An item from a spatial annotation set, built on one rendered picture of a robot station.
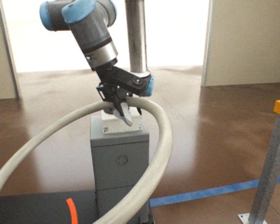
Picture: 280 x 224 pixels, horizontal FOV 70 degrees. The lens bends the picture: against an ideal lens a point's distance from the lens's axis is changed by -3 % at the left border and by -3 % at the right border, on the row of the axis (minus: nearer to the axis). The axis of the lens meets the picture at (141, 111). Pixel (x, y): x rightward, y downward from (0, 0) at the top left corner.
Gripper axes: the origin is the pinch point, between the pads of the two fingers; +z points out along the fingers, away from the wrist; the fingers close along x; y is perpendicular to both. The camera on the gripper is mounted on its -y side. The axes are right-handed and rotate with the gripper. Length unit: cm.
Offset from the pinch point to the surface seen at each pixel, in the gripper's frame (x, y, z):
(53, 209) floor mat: 26, 128, 96
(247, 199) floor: -81, -2, 165
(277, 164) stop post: -75, -29, 99
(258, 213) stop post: -57, -18, 142
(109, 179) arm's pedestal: -8, 65, 68
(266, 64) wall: -608, 61, 282
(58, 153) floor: -30, 209, 102
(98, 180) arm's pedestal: -2, 70, 65
